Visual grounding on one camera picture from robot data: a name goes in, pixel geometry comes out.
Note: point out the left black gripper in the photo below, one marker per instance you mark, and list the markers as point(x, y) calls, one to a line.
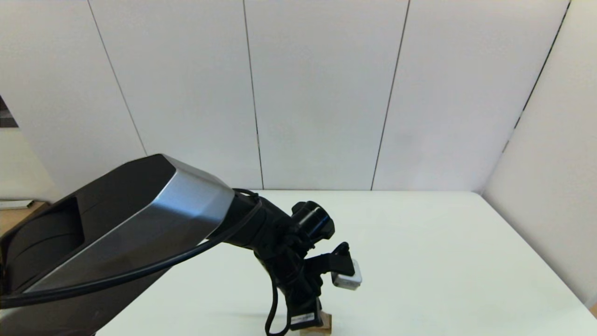
point(301, 294)

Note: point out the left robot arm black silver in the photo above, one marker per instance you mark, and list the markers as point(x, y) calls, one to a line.
point(140, 224)

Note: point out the cardboard box with white label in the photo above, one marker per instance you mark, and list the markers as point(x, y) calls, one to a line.
point(14, 215)

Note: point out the flat white board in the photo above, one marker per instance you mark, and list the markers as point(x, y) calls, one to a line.
point(14, 204)

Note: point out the dark grey wall panel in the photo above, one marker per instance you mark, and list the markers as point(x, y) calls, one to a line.
point(7, 114)

